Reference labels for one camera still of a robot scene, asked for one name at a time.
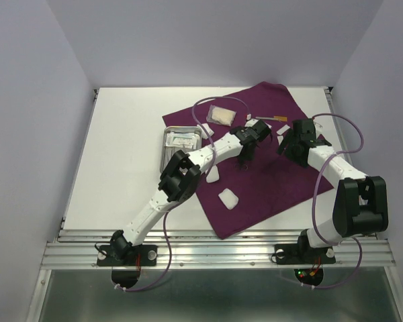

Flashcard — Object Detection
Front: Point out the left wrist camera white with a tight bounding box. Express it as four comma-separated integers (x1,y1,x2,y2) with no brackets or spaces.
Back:
244,118,259,127

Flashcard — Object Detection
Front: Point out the steel scissors pair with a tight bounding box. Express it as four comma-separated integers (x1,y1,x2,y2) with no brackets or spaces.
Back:
234,160,249,171

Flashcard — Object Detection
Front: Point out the white gauze pad top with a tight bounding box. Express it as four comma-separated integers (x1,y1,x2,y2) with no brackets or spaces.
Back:
201,123,214,140

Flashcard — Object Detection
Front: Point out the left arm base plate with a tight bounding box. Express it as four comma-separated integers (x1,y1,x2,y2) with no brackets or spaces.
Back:
95,244,158,267

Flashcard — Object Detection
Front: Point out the small white paper strip upper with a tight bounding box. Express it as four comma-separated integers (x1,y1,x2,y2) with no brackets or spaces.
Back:
277,124,290,136

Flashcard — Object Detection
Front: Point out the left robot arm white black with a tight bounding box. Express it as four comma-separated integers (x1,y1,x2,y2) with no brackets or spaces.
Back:
104,119,271,264

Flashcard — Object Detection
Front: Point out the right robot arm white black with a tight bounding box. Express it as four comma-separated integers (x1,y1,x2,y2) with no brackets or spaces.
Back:
271,118,389,265

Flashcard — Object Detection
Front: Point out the aluminium front rail frame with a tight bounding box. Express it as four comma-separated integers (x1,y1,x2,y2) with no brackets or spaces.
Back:
40,230,396,270

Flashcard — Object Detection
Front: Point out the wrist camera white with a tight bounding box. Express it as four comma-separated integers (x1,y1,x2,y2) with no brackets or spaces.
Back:
314,122,323,138
244,118,259,127

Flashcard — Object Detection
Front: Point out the white gauze pad bottom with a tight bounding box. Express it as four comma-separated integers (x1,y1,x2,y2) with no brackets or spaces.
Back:
218,189,239,210

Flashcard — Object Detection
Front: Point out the scalpel blade orange packet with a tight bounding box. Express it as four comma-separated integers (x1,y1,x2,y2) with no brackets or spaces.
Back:
255,116,287,122

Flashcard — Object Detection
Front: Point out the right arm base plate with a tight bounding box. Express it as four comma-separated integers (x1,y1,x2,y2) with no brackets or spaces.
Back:
270,244,336,265

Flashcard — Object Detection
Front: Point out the white gauze pad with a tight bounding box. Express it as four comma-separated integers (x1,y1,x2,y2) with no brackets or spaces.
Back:
218,189,239,210
201,123,214,140
206,166,220,183

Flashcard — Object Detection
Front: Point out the white gauze pad middle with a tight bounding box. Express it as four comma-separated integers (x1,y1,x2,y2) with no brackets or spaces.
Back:
206,166,220,183

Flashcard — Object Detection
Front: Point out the bagged beige bandage roll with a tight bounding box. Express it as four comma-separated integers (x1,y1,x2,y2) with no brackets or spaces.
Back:
206,105,236,127

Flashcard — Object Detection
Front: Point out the purple surgical cloth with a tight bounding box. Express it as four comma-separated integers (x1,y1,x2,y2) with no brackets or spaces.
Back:
163,82,341,239

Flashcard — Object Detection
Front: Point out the stainless steel tray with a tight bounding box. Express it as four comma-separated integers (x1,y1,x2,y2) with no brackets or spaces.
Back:
159,126,202,172

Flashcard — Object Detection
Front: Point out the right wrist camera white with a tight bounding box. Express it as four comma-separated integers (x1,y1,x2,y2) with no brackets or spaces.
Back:
314,122,323,138

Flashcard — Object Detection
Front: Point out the white green sterile pouch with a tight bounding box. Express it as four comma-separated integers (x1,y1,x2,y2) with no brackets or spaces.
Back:
165,132,200,149

